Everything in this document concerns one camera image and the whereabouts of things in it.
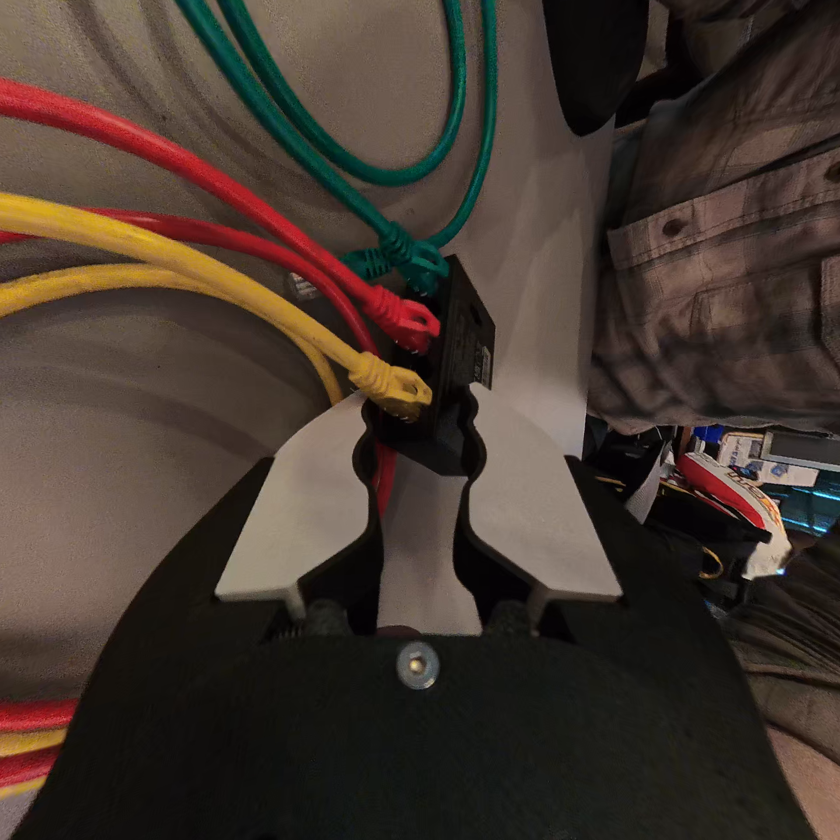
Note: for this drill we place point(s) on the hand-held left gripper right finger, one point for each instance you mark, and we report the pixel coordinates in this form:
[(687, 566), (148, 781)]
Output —
[(538, 525)]

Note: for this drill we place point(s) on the black oval mesh pad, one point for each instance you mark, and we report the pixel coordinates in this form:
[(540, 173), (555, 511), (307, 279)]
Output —
[(590, 59)]

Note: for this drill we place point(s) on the red white printed bag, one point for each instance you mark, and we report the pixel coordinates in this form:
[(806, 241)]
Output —
[(722, 485)]

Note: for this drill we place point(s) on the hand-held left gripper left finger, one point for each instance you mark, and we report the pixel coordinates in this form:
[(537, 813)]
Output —
[(302, 512)]

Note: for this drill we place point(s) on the black network switch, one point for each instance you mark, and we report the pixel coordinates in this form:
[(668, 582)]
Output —
[(459, 328)]

